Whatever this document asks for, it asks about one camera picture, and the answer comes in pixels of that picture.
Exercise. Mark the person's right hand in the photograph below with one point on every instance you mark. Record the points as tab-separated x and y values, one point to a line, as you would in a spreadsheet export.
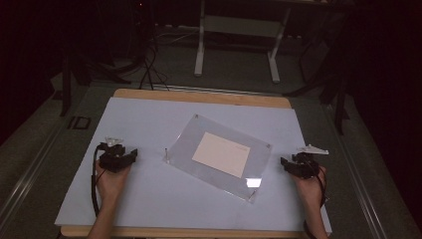
310	191

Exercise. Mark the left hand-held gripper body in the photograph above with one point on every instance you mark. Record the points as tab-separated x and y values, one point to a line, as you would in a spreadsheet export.
111	158

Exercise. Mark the white board sheet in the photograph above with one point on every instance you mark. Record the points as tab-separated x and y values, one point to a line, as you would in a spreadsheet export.
146	199

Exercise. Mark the black stand leg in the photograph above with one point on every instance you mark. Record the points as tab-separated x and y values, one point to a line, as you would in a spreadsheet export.
65	86
340	106

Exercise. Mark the metal floor rail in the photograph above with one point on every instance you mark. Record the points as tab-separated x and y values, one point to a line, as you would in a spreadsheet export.
30	179
358	179

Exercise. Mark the person's left hand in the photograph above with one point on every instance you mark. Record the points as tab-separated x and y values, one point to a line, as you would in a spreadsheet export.
111	184

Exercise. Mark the black floor bracket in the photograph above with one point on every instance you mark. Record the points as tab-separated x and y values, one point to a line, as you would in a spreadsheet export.
79	122

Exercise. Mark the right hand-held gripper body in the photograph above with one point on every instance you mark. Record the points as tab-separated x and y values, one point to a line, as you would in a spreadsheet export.
305	166

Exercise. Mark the white metal desk frame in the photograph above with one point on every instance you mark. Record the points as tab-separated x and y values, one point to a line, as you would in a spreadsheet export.
242	26

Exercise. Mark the paper picture card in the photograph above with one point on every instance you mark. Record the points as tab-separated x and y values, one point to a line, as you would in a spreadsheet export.
221	154

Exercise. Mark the clear acrylic photo frame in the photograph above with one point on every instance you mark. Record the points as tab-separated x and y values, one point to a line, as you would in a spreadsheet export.
202	142

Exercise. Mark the wooden table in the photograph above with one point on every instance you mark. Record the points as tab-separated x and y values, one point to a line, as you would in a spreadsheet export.
199	97

